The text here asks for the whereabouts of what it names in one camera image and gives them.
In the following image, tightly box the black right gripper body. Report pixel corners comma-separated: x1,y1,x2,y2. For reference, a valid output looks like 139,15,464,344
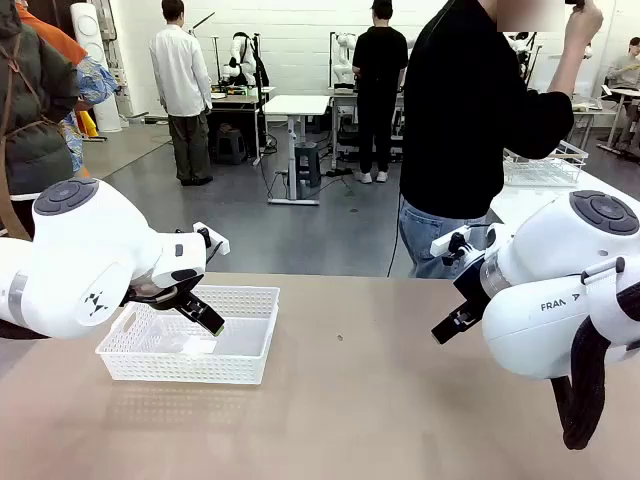
452,254,494,321

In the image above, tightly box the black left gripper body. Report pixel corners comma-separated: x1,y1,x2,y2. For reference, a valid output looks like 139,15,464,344
122,268,206,310

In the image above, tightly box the white perforated plastic basket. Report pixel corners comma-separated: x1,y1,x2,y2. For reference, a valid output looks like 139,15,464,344
95,284,281,386

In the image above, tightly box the person's left forearm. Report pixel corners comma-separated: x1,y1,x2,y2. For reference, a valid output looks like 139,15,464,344
547,34,596,96

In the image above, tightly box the person's left hand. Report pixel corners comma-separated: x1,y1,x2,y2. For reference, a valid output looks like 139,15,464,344
563,0,605,49

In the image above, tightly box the white side table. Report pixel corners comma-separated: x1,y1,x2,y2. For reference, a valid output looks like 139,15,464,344
489,169,640,241

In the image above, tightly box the dark plastic stool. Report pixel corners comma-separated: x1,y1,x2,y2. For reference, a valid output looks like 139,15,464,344
215,124,249,165

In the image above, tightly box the person in black shirt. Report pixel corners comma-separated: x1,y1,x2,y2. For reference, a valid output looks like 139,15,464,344
398,0,576,279

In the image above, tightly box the grey plastic stool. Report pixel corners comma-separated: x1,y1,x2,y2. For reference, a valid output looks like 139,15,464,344
293,141,321,189

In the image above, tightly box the yellow garment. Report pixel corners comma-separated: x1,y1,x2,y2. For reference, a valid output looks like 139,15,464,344
74,109,100,139

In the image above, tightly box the grey workbench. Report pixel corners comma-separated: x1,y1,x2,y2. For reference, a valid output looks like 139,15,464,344
328,84,407,169
209,85,277,166

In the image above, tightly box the person in white shirt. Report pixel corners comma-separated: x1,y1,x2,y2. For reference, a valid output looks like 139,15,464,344
148,0,215,187

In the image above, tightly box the white standing desk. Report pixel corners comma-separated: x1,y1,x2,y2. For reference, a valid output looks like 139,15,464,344
262,94,332,206

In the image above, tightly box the person in black clothes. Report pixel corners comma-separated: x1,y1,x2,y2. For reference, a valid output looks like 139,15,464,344
351,0,410,184

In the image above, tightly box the mannequin with green jacket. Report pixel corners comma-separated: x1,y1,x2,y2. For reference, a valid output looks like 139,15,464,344
0,0,81,241

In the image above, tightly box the white tower fan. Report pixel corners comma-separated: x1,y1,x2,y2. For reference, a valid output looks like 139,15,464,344
69,2,124,134

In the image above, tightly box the seated person in beige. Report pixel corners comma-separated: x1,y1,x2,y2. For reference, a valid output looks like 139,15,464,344
607,42,640,91

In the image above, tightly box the mannequin with orange top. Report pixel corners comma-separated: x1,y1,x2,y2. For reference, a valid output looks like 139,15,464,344
14,0,90,66

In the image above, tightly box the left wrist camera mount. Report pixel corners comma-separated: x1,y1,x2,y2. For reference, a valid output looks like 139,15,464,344
192,221,231,257

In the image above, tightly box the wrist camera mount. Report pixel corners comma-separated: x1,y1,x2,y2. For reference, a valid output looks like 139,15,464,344
429,225,474,266
192,221,231,257

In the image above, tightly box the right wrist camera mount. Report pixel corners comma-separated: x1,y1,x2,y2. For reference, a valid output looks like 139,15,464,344
429,225,474,266

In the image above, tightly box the white wire rack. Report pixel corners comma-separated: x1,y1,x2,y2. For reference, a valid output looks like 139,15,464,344
502,140,589,189

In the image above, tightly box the left arm black cable sleeve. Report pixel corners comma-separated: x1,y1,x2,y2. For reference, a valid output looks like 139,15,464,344
0,319,51,342

